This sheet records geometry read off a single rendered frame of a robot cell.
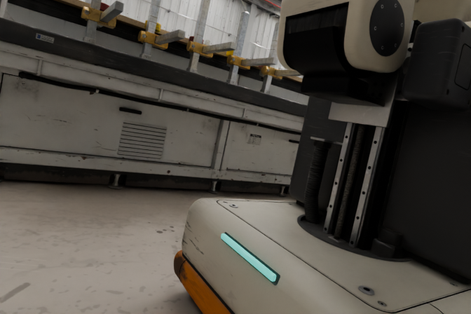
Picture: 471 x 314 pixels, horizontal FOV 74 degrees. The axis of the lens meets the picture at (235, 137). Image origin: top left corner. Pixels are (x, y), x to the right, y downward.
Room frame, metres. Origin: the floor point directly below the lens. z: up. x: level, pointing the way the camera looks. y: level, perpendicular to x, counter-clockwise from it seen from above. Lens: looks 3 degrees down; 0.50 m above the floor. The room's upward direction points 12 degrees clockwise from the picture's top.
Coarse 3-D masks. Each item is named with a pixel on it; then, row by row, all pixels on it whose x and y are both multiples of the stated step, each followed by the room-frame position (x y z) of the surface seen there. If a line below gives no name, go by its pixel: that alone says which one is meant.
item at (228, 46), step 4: (216, 44) 1.54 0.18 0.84; (220, 44) 1.51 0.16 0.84; (224, 44) 1.47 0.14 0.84; (228, 44) 1.44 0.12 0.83; (232, 44) 1.43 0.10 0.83; (236, 44) 1.44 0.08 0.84; (204, 48) 1.64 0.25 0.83; (208, 48) 1.60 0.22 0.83; (212, 48) 1.56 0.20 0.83; (216, 48) 1.53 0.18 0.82; (220, 48) 1.50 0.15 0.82; (224, 48) 1.47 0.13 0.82; (228, 48) 1.44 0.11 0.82; (232, 48) 1.43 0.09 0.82; (204, 52) 1.64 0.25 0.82; (208, 52) 1.62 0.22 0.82; (212, 52) 1.60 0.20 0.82; (216, 52) 1.58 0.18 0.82
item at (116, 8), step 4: (112, 4) 1.19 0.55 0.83; (116, 4) 1.15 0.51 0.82; (120, 4) 1.15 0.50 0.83; (108, 8) 1.25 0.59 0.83; (112, 8) 1.18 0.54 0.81; (116, 8) 1.15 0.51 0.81; (120, 8) 1.15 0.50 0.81; (104, 12) 1.31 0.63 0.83; (108, 12) 1.24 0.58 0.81; (112, 12) 1.20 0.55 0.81; (116, 12) 1.19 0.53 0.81; (120, 12) 1.18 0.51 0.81; (104, 16) 1.29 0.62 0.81; (108, 16) 1.28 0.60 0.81; (112, 16) 1.26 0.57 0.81; (104, 20) 1.36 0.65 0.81; (108, 20) 1.35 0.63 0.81
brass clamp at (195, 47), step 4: (188, 44) 1.64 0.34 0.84; (192, 44) 1.62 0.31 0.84; (196, 44) 1.63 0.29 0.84; (200, 44) 1.65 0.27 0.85; (188, 48) 1.63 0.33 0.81; (192, 48) 1.63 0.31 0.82; (196, 48) 1.64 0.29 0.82; (200, 48) 1.65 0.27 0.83; (196, 52) 1.64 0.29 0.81; (200, 52) 1.65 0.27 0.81; (204, 56) 1.70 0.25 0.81; (208, 56) 1.68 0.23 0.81
